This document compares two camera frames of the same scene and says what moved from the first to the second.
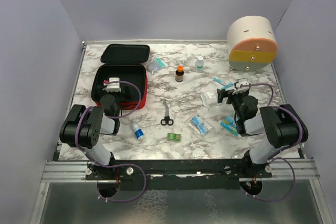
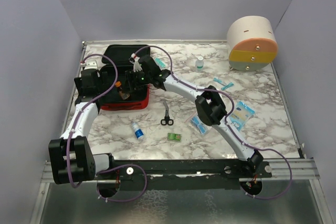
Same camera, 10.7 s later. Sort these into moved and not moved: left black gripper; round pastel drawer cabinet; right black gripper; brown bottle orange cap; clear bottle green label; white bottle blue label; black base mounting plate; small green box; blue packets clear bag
Moved: right black gripper; left black gripper; brown bottle orange cap
Not moved: white bottle blue label; round pastel drawer cabinet; clear bottle green label; blue packets clear bag; black base mounting plate; small green box
